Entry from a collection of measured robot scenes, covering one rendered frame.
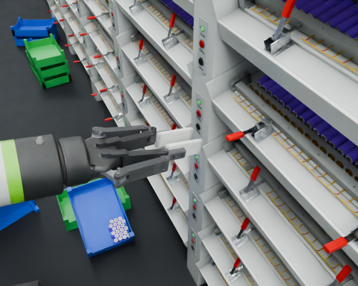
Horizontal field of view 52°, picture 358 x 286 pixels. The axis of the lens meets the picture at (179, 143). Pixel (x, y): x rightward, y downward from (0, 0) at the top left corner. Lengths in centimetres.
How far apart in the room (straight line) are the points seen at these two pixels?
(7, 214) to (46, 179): 134
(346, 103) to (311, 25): 16
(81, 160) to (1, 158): 10
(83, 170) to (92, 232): 111
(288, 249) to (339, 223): 20
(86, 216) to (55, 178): 114
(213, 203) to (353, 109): 64
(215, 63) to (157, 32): 38
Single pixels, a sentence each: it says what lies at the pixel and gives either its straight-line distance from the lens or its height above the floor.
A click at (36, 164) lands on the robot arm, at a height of 101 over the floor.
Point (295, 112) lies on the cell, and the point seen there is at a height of 93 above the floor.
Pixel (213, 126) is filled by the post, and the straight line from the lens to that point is 90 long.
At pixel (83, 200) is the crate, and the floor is 10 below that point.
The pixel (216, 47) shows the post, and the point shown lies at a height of 101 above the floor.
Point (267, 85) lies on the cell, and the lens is 81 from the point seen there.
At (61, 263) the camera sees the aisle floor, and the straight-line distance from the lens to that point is 165.
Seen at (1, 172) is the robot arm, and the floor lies 102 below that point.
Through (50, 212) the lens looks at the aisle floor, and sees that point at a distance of 182.
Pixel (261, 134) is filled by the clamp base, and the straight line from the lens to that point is 73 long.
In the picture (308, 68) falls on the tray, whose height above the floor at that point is 108.
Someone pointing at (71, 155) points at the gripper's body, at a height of 100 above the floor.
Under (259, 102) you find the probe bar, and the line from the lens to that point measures 77.
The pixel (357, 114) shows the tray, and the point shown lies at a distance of 53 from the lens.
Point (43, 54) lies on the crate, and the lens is 275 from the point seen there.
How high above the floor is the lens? 136
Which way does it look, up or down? 41 degrees down
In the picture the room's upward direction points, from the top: straight up
